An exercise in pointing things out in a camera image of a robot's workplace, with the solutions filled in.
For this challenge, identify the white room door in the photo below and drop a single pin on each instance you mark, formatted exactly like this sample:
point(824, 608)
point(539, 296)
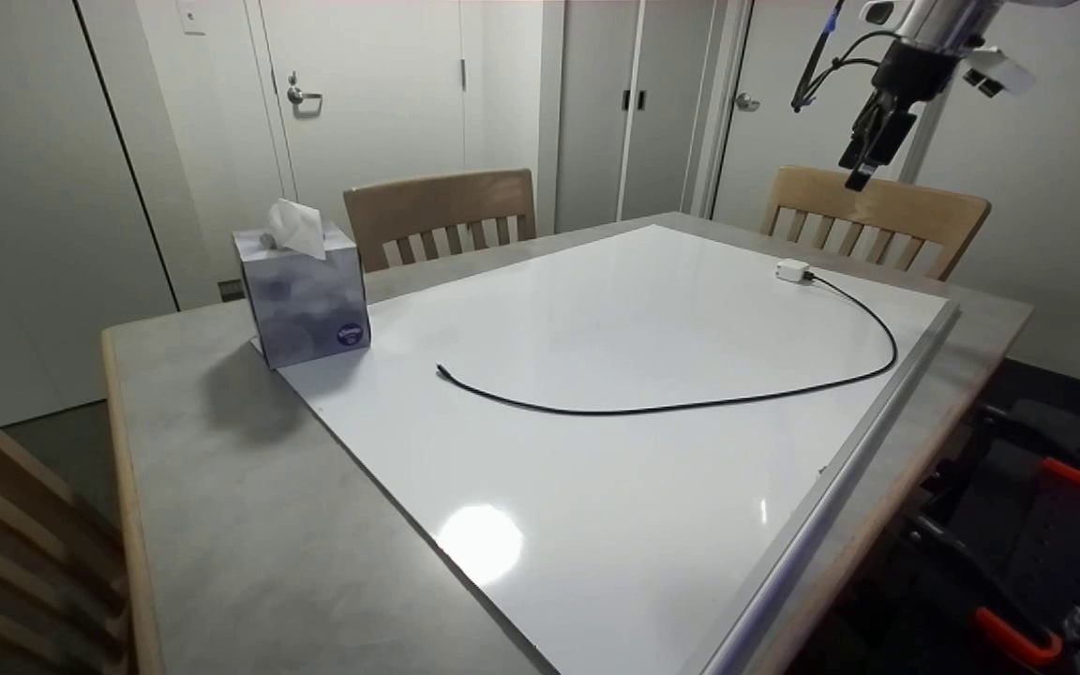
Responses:
point(376, 88)
point(767, 163)

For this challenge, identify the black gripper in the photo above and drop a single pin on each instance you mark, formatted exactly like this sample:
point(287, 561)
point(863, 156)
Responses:
point(906, 76)

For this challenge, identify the slatted wooden chair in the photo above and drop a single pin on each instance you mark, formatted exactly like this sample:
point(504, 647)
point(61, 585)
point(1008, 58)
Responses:
point(879, 210)
point(441, 200)
point(2, 536)

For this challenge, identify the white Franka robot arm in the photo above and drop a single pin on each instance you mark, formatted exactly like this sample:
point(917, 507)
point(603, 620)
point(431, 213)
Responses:
point(941, 18)

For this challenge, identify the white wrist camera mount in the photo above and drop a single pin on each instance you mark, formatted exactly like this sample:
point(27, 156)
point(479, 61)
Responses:
point(996, 70)

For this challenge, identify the purple tissue box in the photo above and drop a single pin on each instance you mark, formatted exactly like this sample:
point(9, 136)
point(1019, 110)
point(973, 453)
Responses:
point(309, 306)

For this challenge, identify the white tissue paper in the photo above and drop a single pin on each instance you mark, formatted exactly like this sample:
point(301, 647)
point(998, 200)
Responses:
point(298, 225)

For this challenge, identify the white wall light switch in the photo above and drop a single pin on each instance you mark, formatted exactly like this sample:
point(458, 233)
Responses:
point(193, 15)

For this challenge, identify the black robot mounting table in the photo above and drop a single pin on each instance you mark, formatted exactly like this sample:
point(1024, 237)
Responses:
point(1039, 550)

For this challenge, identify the white whiteboard sheet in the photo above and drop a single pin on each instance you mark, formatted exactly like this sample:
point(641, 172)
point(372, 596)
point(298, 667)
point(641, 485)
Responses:
point(641, 500)

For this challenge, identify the orange black bar clamp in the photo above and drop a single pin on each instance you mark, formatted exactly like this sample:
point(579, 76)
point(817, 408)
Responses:
point(1072, 475)
point(1014, 636)

